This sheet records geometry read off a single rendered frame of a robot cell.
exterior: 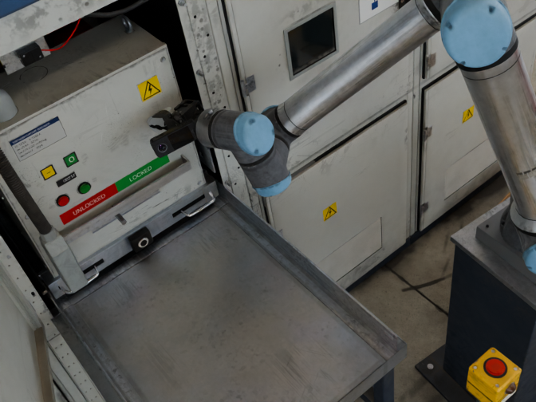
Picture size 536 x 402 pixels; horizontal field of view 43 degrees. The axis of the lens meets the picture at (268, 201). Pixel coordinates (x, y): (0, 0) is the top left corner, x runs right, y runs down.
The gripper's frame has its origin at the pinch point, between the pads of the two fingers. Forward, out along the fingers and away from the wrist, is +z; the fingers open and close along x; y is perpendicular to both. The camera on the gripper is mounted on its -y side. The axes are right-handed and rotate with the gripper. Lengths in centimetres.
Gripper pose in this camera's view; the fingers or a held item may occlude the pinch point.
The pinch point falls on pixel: (149, 124)
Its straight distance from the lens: 171.6
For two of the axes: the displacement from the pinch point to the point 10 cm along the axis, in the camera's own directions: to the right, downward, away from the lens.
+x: -3.4, -7.5, -5.6
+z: -7.3, -1.7, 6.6
